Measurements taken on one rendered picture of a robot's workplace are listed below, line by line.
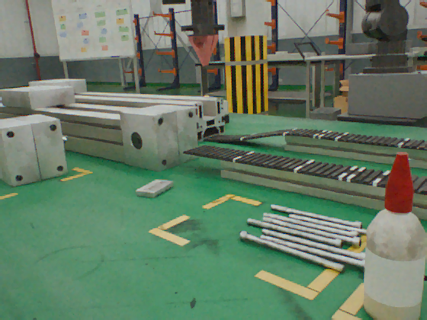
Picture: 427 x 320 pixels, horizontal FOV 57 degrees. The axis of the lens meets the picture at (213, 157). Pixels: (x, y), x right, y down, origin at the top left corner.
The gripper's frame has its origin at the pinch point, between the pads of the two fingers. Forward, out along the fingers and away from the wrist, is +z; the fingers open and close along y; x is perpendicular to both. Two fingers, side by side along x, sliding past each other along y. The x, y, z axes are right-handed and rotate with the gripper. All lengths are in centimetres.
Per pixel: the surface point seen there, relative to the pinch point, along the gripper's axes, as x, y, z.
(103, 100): -20.7, 18.0, 8.5
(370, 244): 61, 53, 11
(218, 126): 12.2, 10.3, 13.9
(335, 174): 50, 34, 13
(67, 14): -539, -280, -72
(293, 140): 34.0, 14.9, 14.0
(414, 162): 55, 15, 15
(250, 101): -162, -249, 48
